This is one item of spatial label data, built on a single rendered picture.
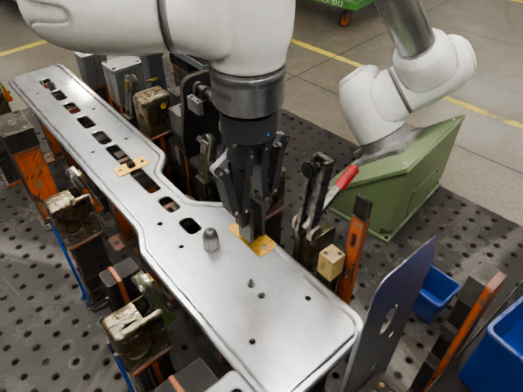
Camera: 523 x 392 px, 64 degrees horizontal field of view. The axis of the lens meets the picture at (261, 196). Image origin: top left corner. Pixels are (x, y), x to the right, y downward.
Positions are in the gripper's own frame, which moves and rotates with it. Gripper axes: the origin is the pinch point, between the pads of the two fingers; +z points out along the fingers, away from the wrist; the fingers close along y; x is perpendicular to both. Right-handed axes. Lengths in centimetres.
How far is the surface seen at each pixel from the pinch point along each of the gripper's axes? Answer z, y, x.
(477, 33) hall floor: 117, -417, -147
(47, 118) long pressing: 17, 8, -83
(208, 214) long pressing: 17.4, -4.7, -21.1
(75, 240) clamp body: 23.1, 19.7, -38.6
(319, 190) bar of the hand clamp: 1.3, -14.3, 1.1
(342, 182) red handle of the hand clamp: 4.7, -22.2, -0.1
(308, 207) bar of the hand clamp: 7.1, -14.4, -1.1
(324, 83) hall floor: 117, -220, -174
